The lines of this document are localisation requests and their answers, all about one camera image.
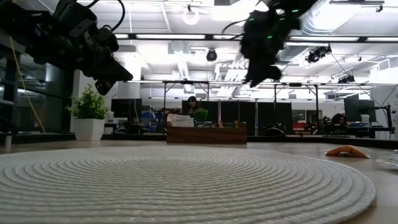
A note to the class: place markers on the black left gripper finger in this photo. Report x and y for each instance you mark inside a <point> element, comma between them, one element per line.
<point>112,70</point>

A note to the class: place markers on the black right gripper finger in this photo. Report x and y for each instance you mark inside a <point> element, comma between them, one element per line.
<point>273,73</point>
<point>256,74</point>

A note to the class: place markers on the white orange tea bag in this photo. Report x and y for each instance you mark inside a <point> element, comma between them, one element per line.
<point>348,152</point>
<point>182,120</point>

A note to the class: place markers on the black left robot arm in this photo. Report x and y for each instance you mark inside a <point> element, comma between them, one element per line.
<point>21,34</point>

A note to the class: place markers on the black computer monitor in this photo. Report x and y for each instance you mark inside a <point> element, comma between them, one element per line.
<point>359,109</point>
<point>126,108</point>

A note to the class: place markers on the green plant in white pot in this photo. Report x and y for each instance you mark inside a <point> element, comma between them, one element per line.
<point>88,124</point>

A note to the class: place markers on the long LED light bar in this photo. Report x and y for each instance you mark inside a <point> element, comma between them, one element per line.
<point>171,36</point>

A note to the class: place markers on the person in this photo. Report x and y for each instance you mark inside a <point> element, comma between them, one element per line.
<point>192,104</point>
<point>339,119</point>

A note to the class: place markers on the round ceiling light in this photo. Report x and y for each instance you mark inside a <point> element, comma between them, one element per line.
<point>190,16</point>

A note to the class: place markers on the brown wooden compartment tray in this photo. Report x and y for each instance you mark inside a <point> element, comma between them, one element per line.
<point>206,135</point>

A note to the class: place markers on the white bucket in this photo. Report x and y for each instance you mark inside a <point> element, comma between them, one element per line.
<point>364,119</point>

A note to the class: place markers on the white round woven placemat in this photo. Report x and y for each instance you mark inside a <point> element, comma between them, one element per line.
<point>186,186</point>

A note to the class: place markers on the black ceiling camera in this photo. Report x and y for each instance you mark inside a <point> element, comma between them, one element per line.
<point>317,54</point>

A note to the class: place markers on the black hanging camera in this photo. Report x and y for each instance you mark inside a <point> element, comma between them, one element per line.
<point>211,55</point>

